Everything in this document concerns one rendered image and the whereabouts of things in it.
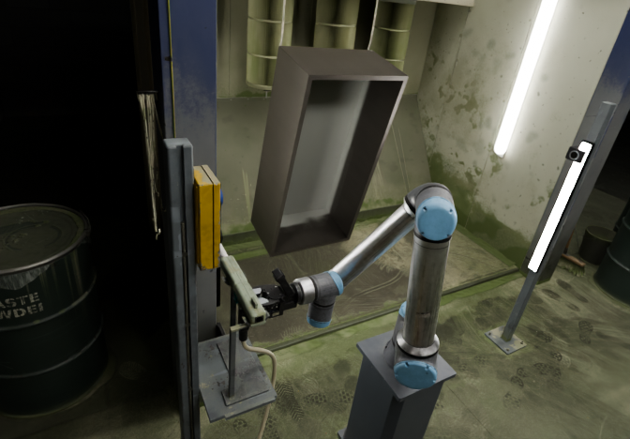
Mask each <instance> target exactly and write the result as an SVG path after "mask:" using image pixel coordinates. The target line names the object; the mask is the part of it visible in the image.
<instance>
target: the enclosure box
mask: <svg viewBox="0 0 630 439"><path fill-rule="evenodd" d="M408 78H409V76H408V75H406V74H405V73H404V72H402V71H401V70H400V69H398V68H396V67H395V66H394V65H392V64H391V63H390V62H388V61H387V60H385V59H384V58H383V57H381V56H380V55H378V54H377V53H375V52H374V51H371V50H352V49H333V48H314V47H295V46H278V51H277V62H276V68H275V74H274V80H273V85H272V91H271V98H270V103H269V109H268V115H267V121H266V127H265V133H264V138H263V144H262V155H261V161H260V167H259V173H258V179H257V185H256V190H255V196H254V203H253V208H252V214H251V220H250V221H251V223H252V224H253V226H254V228H255V230H256V232H257V234H258V236H259V237H260V239H261V241H262V243H263V245H264V247H265V248H266V250H267V252H268V254H269V256H270V257H273V256H278V255H281V254H286V253H291V252H295V251H299V250H307V249H312V248H317V247H320V246H325V245H329V244H334V243H338V242H342V241H347V240H350V237H351V234H352V231H353V227H354V224H355V222H356V220H357V217H358V214H359V211H360V209H361V206H362V203H363V201H364V199H365V196H366V193H367V191H368V186H369V183H370V181H371V178H372V176H373V173H374V171H375V168H376V165H377V162H378V160H379V157H380V154H381V152H382V150H383V145H384V143H385V140H386V137H387V134H388V132H389V129H390V127H391V124H392V122H393V119H394V116H395V113H396V111H397V108H398V104H399V102H400V99H401V96H402V94H403V91H404V88H405V85H406V83H407V81H408Z"/></svg>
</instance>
